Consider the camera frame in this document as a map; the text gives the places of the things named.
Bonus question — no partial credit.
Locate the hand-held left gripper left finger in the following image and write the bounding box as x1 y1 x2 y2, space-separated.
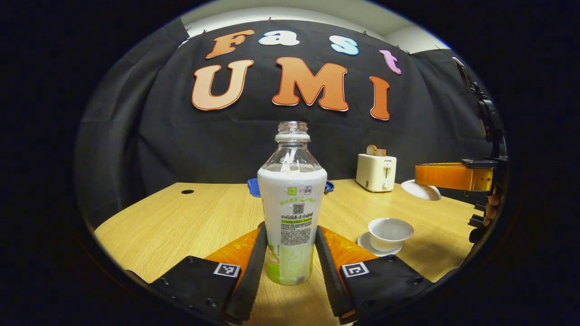
150 222 268 324

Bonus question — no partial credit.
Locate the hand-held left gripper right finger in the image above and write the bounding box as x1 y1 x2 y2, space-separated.
315 225 433 324

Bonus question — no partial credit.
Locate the white teacup lid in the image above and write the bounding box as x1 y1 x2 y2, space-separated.
401 180 441 201

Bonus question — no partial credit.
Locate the white green water bottle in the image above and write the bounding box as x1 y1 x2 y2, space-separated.
257 121 328 286

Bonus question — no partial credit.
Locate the white teacup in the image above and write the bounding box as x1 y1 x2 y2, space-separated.
368 217 415 252

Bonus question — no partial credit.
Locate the white saucer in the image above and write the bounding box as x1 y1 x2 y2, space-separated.
358 232 403 257

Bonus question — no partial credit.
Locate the white toaster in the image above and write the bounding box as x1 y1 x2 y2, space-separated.
356 153 397 192

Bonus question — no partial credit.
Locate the blue towel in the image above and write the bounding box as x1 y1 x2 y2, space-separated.
247 178 335 198

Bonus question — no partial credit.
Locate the black backdrop cloth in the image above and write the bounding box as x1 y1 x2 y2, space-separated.
75 18 503 227

